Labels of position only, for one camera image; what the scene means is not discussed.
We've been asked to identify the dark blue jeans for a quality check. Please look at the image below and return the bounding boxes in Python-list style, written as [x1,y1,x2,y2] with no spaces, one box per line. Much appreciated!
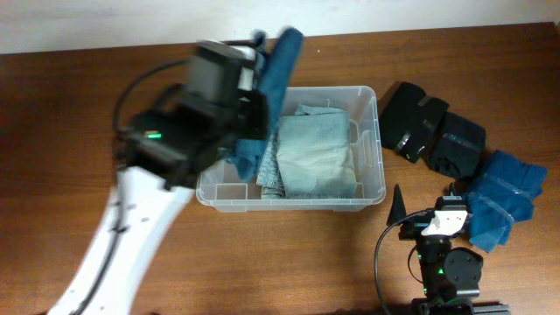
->
[226,27,304,182]

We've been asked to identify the clear plastic storage container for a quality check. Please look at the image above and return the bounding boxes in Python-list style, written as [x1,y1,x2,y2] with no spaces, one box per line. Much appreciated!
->
[196,86,387,213]

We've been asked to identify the black folded garment with tape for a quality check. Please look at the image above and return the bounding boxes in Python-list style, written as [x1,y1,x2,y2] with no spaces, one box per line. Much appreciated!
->
[379,81,449,163]

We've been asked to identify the dark green folded garment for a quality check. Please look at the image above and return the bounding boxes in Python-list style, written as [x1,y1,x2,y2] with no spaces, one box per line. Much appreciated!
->
[428,112,487,180]

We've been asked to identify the light blue jeans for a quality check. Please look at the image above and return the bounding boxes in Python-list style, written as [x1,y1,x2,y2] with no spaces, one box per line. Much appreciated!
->
[256,104,357,200]

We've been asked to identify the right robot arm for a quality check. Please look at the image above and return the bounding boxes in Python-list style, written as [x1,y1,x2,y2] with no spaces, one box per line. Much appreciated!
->
[386,185,511,315]

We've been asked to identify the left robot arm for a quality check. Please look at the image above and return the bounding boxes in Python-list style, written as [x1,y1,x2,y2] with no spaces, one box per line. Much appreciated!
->
[51,41,269,314]

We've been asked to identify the blue towel with tape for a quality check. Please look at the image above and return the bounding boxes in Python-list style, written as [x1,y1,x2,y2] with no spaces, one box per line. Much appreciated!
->
[464,150,548,253]

